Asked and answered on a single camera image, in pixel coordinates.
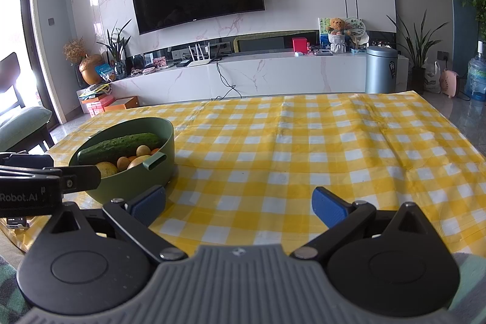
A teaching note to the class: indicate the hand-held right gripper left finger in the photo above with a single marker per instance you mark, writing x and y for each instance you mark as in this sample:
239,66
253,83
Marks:
146,203

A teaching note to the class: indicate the blue picture book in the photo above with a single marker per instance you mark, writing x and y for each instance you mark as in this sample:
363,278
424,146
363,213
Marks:
322,30

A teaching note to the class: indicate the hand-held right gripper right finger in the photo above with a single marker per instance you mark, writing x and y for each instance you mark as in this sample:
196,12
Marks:
329,208

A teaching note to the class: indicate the yellow checked tablecloth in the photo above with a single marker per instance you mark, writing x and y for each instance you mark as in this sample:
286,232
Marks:
322,157

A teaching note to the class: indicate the green bowl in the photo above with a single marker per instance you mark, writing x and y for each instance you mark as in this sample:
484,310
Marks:
129,183

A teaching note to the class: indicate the white router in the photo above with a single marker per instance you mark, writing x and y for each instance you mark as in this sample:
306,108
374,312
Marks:
200,60

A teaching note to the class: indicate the stack of orange boxes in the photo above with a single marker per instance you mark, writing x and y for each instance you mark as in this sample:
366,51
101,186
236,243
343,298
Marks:
110,105

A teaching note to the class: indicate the brown teddy bear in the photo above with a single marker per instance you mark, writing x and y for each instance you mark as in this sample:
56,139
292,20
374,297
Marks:
337,26

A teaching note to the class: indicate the red box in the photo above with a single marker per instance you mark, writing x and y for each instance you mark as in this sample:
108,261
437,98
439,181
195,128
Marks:
300,44

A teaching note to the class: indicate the dried flowers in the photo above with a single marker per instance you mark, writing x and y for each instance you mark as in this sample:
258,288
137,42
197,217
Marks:
74,50

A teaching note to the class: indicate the round painted fan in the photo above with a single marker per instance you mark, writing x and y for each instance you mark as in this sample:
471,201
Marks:
357,27

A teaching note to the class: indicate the gold vase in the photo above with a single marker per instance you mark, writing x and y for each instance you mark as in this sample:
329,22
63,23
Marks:
91,69

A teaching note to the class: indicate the wall socket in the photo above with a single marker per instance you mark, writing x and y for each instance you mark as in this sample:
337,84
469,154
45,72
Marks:
442,54

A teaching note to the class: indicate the green cushioned chair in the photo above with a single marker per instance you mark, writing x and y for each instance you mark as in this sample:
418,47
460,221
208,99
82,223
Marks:
24,123

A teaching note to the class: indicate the dark wooden chair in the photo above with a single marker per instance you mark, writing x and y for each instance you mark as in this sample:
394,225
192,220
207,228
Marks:
9,81

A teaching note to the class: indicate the silver trash can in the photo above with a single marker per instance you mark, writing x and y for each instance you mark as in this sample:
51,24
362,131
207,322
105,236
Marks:
381,69

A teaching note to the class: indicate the yellow-green pear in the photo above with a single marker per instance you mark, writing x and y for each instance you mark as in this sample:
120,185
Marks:
106,169

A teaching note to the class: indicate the teal checked cloth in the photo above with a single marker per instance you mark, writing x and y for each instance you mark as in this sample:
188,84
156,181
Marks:
11,286

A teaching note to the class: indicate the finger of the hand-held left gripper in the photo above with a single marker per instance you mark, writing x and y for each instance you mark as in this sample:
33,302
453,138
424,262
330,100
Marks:
81,178
26,160

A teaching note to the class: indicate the white marble TV cabinet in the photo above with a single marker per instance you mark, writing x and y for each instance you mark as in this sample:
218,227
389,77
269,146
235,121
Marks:
284,75

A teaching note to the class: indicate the pink heater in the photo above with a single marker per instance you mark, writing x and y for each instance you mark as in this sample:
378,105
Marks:
450,83

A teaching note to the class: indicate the tall-leaf potted plant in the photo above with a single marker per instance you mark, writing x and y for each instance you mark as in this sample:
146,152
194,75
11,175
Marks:
417,50

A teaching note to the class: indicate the green cucumber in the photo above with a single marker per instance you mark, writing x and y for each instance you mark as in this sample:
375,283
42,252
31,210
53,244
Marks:
117,147

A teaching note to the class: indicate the blue snack bag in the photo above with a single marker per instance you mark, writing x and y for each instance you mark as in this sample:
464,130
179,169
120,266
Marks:
104,72

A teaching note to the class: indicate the orchid plant in glass vase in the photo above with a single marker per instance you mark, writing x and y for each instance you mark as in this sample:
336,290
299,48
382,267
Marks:
117,47

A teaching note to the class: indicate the white plastic bag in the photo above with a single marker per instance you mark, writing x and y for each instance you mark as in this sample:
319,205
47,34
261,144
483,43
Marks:
433,79

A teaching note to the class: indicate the brownish pear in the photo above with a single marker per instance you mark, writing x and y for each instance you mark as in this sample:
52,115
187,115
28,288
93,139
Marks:
138,162

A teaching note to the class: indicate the blue water jug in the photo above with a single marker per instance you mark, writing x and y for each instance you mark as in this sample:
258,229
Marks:
476,77

